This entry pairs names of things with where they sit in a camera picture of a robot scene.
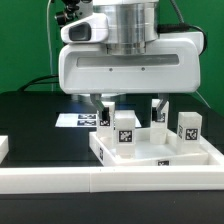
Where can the white U-shaped obstacle fence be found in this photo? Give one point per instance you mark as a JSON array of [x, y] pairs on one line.
[[107, 179]]

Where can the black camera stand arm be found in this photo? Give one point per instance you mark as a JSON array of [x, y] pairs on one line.
[[73, 10]]

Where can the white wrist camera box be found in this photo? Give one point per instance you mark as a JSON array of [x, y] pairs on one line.
[[91, 29]]

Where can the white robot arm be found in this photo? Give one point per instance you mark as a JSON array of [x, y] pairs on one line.
[[117, 46]]

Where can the white square tabletop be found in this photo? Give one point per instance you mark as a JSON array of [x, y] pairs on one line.
[[148, 154]]

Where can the white sheet with fiducial tags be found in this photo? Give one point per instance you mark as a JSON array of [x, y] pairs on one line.
[[76, 120]]

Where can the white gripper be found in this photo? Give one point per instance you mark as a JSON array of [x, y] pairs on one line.
[[169, 65]]

